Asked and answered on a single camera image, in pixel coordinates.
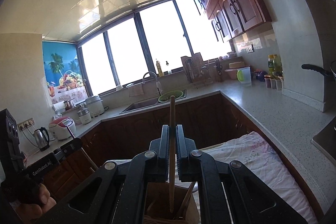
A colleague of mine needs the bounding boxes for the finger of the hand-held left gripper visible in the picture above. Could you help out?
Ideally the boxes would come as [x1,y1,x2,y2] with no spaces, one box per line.
[60,137,83,159]

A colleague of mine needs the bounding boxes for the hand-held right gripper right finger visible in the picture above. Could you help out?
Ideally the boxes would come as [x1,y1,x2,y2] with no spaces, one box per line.
[175,125,308,224]

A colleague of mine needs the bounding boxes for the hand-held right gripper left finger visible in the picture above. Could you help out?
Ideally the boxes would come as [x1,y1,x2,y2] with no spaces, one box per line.
[35,125,171,224]

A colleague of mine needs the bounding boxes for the metal chopstick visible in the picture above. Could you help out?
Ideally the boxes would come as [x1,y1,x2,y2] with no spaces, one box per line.
[67,126,99,172]

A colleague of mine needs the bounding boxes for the wooden chopstick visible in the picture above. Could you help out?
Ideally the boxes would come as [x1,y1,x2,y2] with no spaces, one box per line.
[176,181,196,220]
[169,95,176,214]

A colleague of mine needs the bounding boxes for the wooden utensil holder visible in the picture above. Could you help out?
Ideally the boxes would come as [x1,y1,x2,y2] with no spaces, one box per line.
[143,181,200,224]

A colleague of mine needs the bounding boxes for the person's left hand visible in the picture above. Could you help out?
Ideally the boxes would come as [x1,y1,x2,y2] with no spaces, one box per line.
[16,183,57,224]

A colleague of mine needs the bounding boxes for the red and white rice cooker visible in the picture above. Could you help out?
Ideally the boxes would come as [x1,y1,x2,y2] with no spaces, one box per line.
[48,115,77,141]

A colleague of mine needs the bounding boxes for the steel electric kettle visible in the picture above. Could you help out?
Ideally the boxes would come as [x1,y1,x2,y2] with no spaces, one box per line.
[33,127,50,152]

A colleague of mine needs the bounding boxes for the small white steamer pot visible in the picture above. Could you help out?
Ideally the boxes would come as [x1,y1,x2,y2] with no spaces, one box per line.
[77,105,94,125]

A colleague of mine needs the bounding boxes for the wooden base cabinets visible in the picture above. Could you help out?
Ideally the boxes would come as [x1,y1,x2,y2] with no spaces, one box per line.
[26,93,324,219]

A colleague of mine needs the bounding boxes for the paper towel roll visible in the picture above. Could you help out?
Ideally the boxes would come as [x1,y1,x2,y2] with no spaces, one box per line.
[52,101,67,113]

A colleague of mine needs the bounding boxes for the kitchen sink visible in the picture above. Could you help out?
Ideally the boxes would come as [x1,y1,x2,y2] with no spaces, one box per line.
[119,89,187,115]

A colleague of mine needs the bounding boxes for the green colander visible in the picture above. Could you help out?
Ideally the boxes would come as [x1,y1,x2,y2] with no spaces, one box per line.
[158,90,185,103]

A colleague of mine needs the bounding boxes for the pink dish towel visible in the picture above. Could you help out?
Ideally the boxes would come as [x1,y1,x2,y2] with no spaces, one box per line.
[128,83,145,98]

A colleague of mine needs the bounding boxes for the white star-print tablecloth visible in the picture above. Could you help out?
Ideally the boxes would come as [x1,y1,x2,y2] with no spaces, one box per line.
[105,131,319,224]

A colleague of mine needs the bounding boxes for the chrome kitchen faucet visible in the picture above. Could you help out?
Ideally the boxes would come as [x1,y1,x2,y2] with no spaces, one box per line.
[142,71,162,96]

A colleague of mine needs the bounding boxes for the knife block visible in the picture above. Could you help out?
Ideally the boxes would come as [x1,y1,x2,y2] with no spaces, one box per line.
[214,58,224,82]

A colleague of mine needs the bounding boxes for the speckled grey countertop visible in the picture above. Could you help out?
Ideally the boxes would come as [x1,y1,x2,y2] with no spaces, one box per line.
[21,77,336,169]

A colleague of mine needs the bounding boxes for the green and white pitcher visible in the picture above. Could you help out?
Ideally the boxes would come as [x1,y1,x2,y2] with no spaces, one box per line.
[236,67,253,87]

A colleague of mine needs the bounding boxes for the pink basin with lid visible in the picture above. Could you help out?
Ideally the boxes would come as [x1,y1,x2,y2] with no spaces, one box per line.
[224,61,250,80]

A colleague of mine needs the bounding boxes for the large kitchen window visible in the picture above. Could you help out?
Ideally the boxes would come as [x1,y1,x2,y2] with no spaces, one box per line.
[76,0,235,96]

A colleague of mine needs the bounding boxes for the row of spice jars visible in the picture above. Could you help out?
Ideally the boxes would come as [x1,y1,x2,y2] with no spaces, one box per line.
[264,73,285,91]

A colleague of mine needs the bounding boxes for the yellow oil bottles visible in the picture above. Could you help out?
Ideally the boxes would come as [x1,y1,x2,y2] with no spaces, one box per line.
[267,54,284,75]

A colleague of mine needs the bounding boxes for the gas stove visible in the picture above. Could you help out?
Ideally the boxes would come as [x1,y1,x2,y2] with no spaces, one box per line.
[311,119,336,160]

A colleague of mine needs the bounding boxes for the black wok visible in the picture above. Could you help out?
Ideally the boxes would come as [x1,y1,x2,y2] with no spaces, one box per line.
[301,61,336,81]

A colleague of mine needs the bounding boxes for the wall power strip socket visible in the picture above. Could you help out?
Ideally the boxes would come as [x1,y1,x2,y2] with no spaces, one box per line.
[17,117,35,132]

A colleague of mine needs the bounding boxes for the tropical fruit wall poster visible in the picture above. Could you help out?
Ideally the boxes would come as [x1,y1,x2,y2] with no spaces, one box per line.
[42,40,88,107]

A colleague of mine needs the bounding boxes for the wire dish rack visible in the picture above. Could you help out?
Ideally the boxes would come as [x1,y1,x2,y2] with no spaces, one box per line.
[181,52,214,88]

